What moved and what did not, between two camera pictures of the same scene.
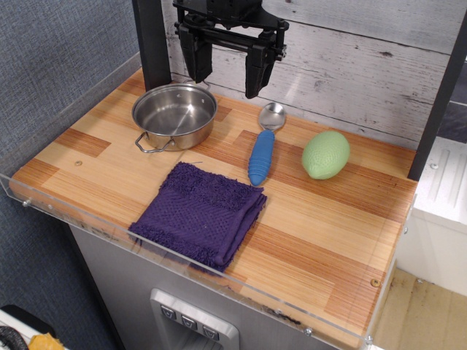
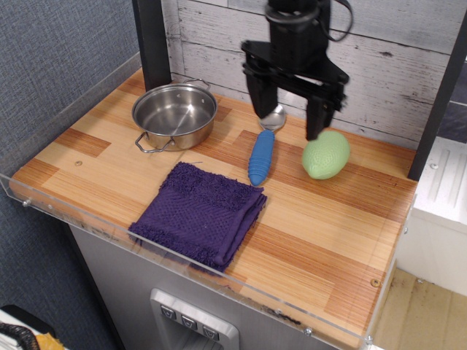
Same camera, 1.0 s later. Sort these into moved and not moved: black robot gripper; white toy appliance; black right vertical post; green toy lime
Moved: black robot gripper
Not moved: white toy appliance; black right vertical post; green toy lime
